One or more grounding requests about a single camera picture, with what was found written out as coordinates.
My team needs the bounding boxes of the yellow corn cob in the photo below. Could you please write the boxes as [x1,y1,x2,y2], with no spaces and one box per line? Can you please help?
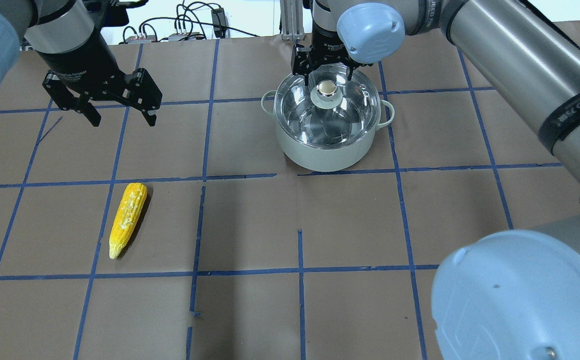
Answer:
[109,182,148,260]

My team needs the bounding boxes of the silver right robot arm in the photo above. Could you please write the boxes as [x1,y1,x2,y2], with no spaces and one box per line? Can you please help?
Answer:
[431,0,580,360]

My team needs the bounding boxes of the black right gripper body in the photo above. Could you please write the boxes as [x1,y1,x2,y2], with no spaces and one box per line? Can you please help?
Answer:
[291,32,360,78]

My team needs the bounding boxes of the glass pot lid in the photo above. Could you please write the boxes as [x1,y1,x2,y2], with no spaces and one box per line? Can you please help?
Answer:
[272,64,383,150]

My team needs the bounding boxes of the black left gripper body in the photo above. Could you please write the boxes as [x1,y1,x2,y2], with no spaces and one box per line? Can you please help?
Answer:
[43,52,163,112]

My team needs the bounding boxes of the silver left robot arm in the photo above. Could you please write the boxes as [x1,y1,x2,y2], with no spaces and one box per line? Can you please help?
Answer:
[0,0,162,126]

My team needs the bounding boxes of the black cable bundle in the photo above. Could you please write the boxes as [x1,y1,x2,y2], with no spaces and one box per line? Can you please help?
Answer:
[122,0,260,46]

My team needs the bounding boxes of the pale green cooking pot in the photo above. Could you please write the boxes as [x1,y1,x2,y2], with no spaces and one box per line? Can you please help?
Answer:
[260,89,396,173]

